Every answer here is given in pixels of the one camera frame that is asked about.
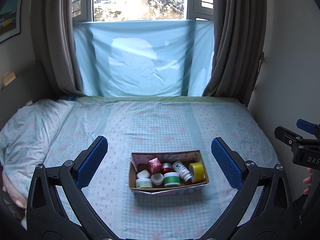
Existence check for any yellow tape roll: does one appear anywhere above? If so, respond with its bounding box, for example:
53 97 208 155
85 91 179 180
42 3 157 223
189 162 205 183

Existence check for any pale green lidded jar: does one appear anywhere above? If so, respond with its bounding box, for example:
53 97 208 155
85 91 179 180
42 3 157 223
136 178 152 189

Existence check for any white vitamin bottle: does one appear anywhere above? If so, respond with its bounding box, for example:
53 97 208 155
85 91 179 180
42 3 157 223
172 160 192 181

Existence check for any white earbuds case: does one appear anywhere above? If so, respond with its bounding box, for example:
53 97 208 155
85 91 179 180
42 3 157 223
137 170 150 179

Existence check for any green white cream jar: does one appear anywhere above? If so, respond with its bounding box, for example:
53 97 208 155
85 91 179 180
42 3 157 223
163 172 180 187

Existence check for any red rectangular carton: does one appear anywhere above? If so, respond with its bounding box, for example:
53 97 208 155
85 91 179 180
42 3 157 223
148 158 162 174

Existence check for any red silver cosmetic jar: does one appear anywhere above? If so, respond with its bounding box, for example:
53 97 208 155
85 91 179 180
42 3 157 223
161 163 173 174

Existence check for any person right hand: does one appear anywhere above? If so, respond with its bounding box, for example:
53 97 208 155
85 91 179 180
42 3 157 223
303 167 313 195

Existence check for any pillow under bedsheet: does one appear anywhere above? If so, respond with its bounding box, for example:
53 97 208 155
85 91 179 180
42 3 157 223
1 100 75 198

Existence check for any cardboard box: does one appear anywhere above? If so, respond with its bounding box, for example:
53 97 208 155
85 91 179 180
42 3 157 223
129 150 209 196

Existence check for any small white round jar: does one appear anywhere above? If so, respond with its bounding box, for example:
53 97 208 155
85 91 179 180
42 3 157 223
151 173 164 186

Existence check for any checkered floral bedsheet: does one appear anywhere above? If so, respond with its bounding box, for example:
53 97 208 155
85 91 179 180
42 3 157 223
0 96 281 240

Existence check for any right brown curtain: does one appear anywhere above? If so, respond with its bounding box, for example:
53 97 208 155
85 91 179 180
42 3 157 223
203 0 267 106

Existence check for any brown curtain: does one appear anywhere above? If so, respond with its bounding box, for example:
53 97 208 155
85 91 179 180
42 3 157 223
203 0 267 106
30 0 84 96

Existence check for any light blue window cloth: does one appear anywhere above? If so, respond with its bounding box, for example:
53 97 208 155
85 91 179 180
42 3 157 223
73 20 214 97

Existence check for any left brown curtain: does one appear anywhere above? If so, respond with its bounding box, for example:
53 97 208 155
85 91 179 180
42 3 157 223
30 0 84 96

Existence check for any window with shutters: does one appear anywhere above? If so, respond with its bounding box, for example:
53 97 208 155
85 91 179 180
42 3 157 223
71 0 214 22

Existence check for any framed wall picture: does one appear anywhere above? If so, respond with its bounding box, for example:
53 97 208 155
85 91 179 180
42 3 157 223
0 0 22 43

